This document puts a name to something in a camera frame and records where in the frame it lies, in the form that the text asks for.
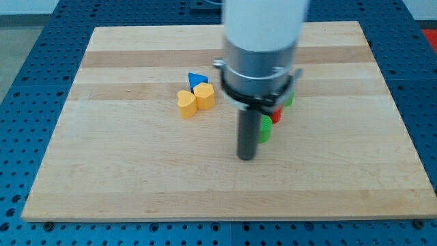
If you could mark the dark grey cylindrical probe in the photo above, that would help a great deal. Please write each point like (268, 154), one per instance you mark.
(249, 122)

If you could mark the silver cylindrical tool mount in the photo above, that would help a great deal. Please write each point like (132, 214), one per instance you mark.
(259, 81)

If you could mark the green block behind arm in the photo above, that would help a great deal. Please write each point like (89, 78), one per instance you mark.
(289, 102)

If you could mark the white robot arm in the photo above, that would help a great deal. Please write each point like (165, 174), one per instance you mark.
(260, 39)

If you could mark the green circle block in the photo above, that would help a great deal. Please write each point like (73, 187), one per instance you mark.
(265, 129)

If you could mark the red circle block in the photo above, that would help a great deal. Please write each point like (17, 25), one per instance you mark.
(276, 115)

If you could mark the yellow hexagon block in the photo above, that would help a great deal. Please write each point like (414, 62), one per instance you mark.
(205, 96)

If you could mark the yellow heart block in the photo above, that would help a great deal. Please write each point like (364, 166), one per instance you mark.
(187, 104)

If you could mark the blue triangle block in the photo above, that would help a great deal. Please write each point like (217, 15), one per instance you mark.
(195, 79)

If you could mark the wooden board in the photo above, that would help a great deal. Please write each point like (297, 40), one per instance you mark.
(121, 152)

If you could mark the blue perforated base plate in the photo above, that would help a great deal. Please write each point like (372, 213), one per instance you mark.
(30, 109)

